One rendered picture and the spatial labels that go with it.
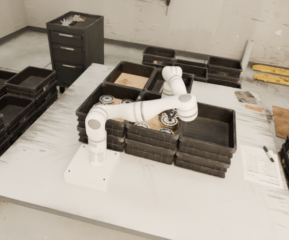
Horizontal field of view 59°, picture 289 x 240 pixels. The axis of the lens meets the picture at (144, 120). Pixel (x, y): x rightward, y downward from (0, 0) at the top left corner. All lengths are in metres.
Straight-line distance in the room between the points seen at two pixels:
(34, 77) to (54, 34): 0.57
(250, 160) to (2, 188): 1.39
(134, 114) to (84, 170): 0.43
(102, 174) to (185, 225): 0.47
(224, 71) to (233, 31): 1.70
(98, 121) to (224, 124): 0.88
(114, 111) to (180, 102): 0.31
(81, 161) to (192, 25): 3.76
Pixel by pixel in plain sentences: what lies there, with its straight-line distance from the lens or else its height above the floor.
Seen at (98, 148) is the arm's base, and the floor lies 0.90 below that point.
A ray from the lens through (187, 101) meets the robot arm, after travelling 1.08.
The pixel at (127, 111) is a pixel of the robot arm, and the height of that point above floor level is 1.13.
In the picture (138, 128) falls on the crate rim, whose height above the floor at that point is 0.92.
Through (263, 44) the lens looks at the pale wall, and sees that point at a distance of 4.96.
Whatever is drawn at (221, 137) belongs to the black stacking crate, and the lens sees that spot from 1.60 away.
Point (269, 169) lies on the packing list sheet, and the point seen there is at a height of 0.70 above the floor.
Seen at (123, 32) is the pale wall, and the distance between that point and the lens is 5.04.
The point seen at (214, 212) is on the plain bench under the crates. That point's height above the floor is 0.70.
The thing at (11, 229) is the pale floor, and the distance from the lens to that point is 2.19.
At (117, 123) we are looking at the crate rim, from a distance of 1.40.
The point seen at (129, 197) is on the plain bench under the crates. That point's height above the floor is 0.70.
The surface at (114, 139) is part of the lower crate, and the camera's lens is 1.48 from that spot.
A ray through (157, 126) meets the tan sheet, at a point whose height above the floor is 0.83.
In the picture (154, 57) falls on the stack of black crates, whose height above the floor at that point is 0.56.
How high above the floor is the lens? 1.77
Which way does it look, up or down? 36 degrees down
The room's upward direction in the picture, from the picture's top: 6 degrees clockwise
